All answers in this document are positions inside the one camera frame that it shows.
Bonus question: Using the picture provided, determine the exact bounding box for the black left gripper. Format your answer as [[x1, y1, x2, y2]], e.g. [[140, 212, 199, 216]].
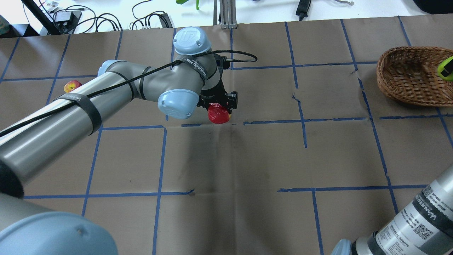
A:
[[197, 80, 238, 109]]

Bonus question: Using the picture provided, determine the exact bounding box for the dark red apple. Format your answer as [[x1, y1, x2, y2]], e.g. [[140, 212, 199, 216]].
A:
[[207, 103, 231, 124]]

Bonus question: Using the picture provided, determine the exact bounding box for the red yellow apple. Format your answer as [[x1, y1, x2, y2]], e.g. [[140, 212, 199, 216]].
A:
[[63, 80, 83, 93]]

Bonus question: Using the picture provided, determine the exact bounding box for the green yellow object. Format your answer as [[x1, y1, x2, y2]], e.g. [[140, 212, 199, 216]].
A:
[[437, 56, 453, 82]]

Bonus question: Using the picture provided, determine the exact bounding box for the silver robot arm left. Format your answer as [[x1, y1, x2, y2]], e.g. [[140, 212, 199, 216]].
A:
[[1, 27, 238, 255]]

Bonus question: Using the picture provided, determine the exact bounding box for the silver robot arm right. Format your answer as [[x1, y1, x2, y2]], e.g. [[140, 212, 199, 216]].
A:
[[332, 166, 453, 255]]

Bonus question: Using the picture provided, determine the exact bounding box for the wicker basket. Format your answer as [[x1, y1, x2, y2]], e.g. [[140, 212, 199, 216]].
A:
[[376, 46, 453, 107]]

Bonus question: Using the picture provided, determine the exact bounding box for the black braided cable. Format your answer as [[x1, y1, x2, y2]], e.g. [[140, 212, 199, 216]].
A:
[[0, 51, 258, 137]]

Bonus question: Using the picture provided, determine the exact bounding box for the aluminium frame post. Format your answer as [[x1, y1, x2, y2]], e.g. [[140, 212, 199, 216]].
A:
[[213, 0, 238, 29]]

